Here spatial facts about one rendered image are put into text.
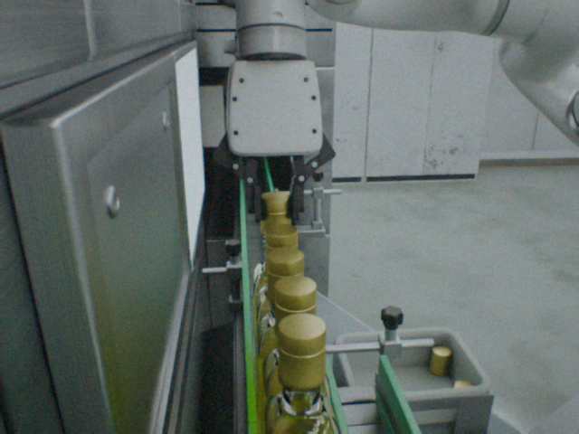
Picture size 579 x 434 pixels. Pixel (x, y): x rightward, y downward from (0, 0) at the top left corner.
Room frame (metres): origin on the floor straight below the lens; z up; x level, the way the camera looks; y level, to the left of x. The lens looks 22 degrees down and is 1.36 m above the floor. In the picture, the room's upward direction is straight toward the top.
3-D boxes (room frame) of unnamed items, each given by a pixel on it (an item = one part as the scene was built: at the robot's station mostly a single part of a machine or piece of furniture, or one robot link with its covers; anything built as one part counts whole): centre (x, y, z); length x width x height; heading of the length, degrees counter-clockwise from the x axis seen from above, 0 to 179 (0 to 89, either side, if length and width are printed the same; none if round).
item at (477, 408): (0.68, -0.17, 0.79); 0.27 x 0.17 x 0.08; 96
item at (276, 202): (0.53, 0.02, 1.16); 0.04 x 0.04 x 0.04
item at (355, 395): (0.56, -0.09, 0.85); 0.09 x 0.04 x 0.07; 96
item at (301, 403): (0.30, -0.01, 1.12); 0.03 x 0.03 x 0.05
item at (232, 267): (0.78, 0.12, 0.94); 0.07 x 0.04 x 0.13; 96
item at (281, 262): (0.42, 0.00, 1.14); 0.04 x 0.04 x 0.04
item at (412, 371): (0.69, -0.19, 0.80); 0.22 x 0.17 x 0.09; 96
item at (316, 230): (1.20, -0.04, 0.90); 0.17 x 0.05 x 0.22; 96
